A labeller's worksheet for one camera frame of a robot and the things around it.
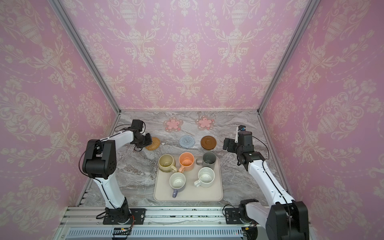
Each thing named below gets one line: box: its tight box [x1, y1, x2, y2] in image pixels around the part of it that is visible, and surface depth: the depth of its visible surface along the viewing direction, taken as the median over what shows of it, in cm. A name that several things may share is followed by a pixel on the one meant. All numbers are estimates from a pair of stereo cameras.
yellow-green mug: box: [158, 154, 178, 173], surface depth 85 cm
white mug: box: [194, 167, 216, 188], surface depth 82 cm
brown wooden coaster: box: [200, 135, 217, 150], surface depth 105 cm
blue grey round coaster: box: [179, 134, 196, 149], surface depth 105 cm
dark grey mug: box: [195, 151, 217, 169], surface depth 86 cm
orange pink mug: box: [178, 152, 195, 174], surface depth 87 cm
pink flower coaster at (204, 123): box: [195, 115, 215, 131], surface depth 115 cm
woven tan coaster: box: [145, 137, 161, 151], surface depth 102 cm
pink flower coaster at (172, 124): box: [163, 117, 184, 133], surface depth 115 cm
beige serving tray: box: [153, 155, 224, 202], surface depth 83 cm
